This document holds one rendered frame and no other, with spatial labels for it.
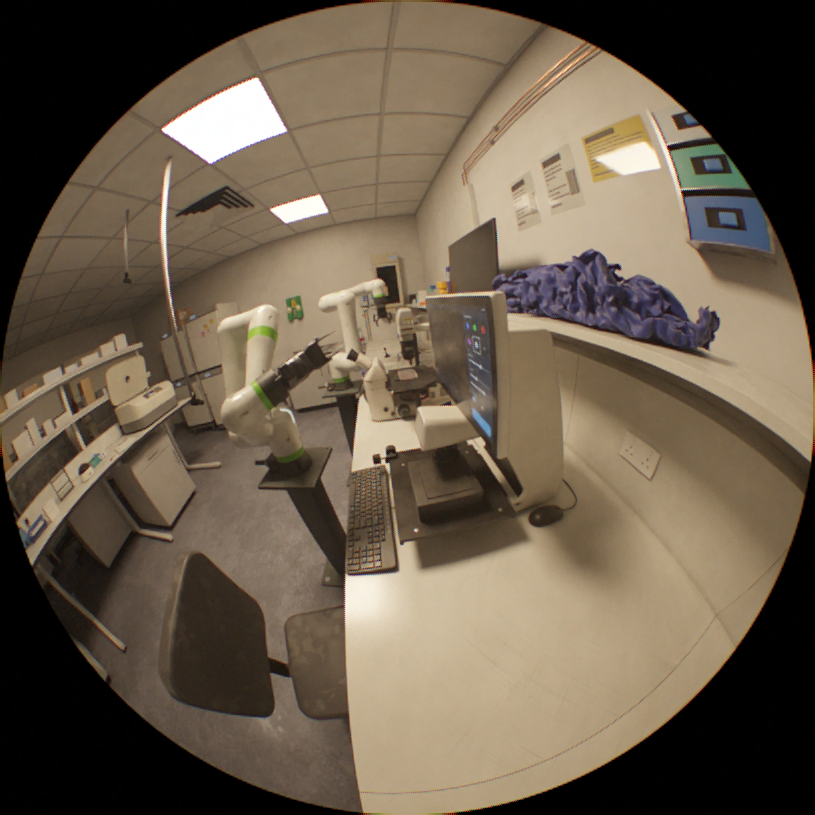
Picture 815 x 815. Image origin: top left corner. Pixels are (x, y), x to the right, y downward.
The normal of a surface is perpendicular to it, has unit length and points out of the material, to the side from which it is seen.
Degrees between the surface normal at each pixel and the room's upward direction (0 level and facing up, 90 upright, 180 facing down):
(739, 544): 90
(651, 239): 90
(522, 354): 90
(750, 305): 90
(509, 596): 0
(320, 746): 0
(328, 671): 0
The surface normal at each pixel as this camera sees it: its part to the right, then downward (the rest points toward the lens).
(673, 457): -0.98, 0.17
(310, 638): -0.12, -0.90
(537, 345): 0.13, 0.40
